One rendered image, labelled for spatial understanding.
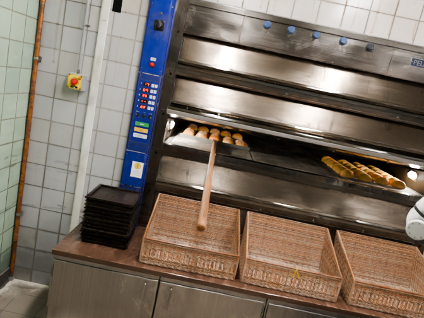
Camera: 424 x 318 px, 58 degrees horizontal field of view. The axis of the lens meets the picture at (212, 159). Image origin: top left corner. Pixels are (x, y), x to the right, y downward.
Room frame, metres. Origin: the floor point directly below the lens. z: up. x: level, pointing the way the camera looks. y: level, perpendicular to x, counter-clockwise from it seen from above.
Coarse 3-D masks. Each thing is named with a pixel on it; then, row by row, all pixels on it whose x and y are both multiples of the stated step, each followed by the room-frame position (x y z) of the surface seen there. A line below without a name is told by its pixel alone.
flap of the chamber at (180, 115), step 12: (192, 120) 2.47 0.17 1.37; (204, 120) 2.34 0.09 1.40; (216, 120) 2.35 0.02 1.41; (252, 132) 2.47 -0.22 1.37; (264, 132) 2.35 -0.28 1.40; (276, 132) 2.35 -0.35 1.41; (312, 144) 2.43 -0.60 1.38; (324, 144) 2.35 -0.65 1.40; (336, 144) 2.35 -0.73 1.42; (372, 156) 2.40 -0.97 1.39; (384, 156) 2.35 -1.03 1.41; (420, 168) 2.53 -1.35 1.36
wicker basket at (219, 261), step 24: (168, 216) 2.42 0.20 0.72; (192, 216) 2.43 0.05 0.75; (216, 216) 2.44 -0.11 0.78; (144, 240) 1.99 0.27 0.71; (168, 240) 2.34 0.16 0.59; (192, 240) 2.40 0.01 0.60; (216, 240) 2.41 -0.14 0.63; (168, 264) 2.00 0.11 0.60; (192, 264) 2.00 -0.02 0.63; (216, 264) 2.01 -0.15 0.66
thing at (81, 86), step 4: (68, 76) 2.41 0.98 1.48; (72, 76) 2.41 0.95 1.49; (76, 76) 2.41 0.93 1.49; (80, 76) 2.41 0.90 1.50; (84, 76) 2.43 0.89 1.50; (68, 80) 2.41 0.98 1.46; (80, 80) 2.41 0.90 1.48; (84, 80) 2.44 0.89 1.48; (68, 84) 2.41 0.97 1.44; (76, 84) 2.41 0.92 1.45; (80, 84) 2.41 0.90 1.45; (84, 84) 2.44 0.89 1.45; (72, 88) 2.41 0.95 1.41; (76, 88) 2.41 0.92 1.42; (80, 88) 2.41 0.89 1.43; (84, 88) 2.46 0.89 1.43
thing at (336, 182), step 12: (168, 144) 2.49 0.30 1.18; (204, 156) 2.49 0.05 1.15; (216, 156) 2.49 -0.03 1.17; (228, 156) 2.51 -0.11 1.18; (264, 168) 2.50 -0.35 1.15; (276, 168) 2.50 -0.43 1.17; (288, 168) 2.53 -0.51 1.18; (324, 180) 2.50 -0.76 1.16; (336, 180) 2.50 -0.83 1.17; (348, 180) 2.56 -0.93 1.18; (372, 192) 2.50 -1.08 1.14; (384, 192) 2.50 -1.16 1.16; (396, 192) 2.50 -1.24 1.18
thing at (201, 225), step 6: (210, 156) 2.25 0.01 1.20; (210, 162) 2.07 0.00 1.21; (210, 168) 1.91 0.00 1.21; (210, 174) 1.79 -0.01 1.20; (210, 180) 1.68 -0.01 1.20; (204, 186) 1.59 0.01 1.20; (210, 186) 1.60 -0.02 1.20; (204, 192) 1.48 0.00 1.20; (204, 198) 1.40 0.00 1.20; (204, 204) 1.32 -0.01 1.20; (204, 210) 1.26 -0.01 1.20; (198, 216) 1.23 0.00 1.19; (204, 216) 1.20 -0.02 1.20; (198, 222) 1.15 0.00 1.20; (204, 222) 1.16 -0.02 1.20; (198, 228) 1.14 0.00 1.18; (204, 228) 1.14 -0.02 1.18
